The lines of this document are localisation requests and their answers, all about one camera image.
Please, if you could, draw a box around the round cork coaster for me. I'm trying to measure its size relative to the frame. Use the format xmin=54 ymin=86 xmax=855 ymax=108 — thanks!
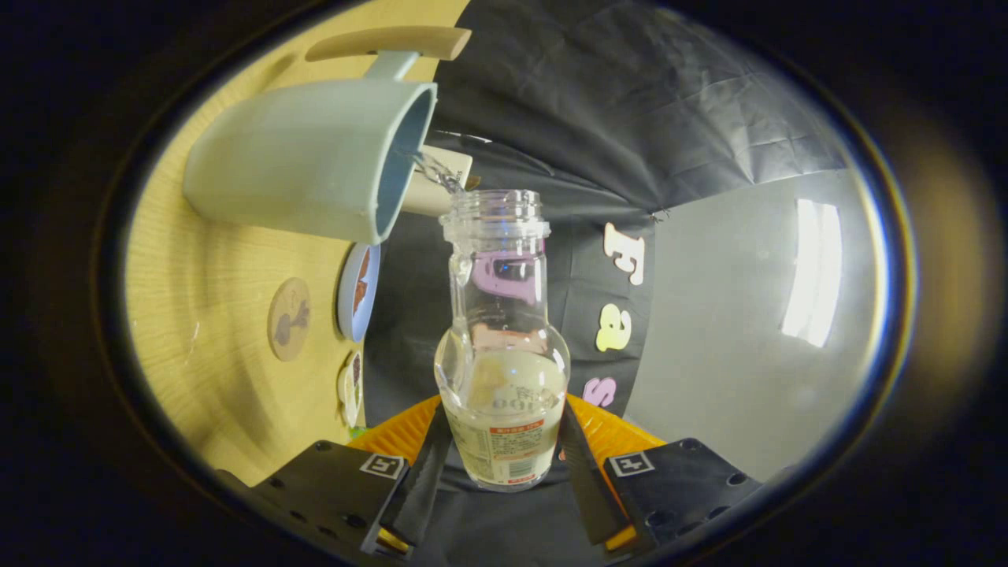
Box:
xmin=268 ymin=277 xmax=312 ymax=361

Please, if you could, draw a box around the white divided dish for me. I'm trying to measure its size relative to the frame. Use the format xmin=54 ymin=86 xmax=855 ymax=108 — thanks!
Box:
xmin=337 ymin=349 xmax=365 ymax=430

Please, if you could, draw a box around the clear glass juice bottle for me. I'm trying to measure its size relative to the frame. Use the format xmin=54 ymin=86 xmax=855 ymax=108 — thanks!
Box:
xmin=433 ymin=189 xmax=572 ymax=493

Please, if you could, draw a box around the wooden table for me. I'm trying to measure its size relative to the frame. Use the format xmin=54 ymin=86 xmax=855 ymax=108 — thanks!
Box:
xmin=124 ymin=0 xmax=473 ymax=485

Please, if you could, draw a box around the white toaster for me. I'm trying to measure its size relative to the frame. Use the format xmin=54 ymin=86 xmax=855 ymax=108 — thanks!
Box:
xmin=402 ymin=146 xmax=475 ymax=217

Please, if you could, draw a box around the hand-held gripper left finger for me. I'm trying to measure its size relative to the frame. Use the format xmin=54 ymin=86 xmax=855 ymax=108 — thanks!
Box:
xmin=248 ymin=394 xmax=454 ymax=561

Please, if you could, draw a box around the blue plate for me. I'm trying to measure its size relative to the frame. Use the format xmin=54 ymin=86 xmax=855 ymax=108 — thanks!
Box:
xmin=336 ymin=242 xmax=382 ymax=344

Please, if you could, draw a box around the black backdrop cloth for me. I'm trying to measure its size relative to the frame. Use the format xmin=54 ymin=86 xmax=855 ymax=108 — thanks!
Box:
xmin=358 ymin=0 xmax=855 ymax=565

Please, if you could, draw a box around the pale green cup wooden handle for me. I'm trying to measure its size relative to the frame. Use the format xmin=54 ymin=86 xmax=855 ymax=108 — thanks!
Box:
xmin=183 ymin=26 xmax=473 ymax=245

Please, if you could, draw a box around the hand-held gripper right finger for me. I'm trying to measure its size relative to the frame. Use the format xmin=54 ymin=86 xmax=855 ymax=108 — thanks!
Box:
xmin=559 ymin=394 xmax=788 ymax=556

